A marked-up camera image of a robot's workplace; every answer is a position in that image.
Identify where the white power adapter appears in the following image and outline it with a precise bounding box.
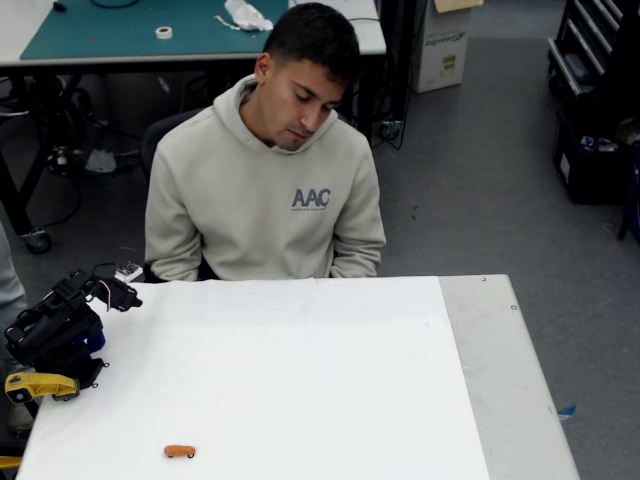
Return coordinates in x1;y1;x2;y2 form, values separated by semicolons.
114;262;146;284

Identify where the person in grey clothing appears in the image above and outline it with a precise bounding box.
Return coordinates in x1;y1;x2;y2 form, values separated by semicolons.
0;222;29;366

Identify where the man in beige hoodie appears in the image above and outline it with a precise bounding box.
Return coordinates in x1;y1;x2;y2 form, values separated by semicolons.
144;2;387;282

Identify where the white paper sheet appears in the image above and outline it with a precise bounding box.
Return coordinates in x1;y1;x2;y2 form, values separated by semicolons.
14;275;494;480

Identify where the green cutting mat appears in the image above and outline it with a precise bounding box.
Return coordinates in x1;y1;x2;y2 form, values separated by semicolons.
19;0;291;61

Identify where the crumpled clear plastic bag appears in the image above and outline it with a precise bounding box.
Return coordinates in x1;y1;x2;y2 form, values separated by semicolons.
214;0;275;34

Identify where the white cardboard box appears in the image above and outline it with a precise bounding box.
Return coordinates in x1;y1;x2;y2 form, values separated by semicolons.
412;0;471;94

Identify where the black storage bin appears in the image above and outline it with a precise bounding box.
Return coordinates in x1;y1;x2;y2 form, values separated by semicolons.
551;107;640;206

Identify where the black drawer cabinet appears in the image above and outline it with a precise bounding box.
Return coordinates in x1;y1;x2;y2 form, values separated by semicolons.
546;0;640;99

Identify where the white workbench black frame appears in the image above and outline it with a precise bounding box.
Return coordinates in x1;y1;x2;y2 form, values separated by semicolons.
0;0;389;254

